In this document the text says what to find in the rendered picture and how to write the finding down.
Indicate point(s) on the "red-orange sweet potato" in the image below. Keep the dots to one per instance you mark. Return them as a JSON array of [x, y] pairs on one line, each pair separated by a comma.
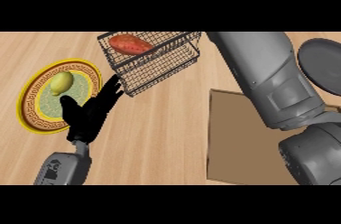
[[130, 44]]

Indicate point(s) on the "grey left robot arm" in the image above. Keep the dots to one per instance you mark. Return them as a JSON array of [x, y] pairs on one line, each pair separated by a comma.
[[64, 169]]

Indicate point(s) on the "brown rectangular tray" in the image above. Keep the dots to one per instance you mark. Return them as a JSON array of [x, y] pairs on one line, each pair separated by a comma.
[[239, 149]]

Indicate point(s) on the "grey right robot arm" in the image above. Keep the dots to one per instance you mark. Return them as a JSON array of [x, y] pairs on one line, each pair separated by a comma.
[[275, 89]]

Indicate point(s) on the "dark grey round plate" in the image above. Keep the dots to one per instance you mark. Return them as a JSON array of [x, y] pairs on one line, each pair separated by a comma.
[[322, 65]]

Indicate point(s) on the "yellow patterned round plate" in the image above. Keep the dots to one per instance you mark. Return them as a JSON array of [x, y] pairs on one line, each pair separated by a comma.
[[40, 95]]

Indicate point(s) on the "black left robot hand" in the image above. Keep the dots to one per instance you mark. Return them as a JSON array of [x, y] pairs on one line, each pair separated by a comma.
[[89, 113]]

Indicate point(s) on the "yellow lemon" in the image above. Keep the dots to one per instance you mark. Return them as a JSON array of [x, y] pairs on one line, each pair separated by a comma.
[[61, 83]]

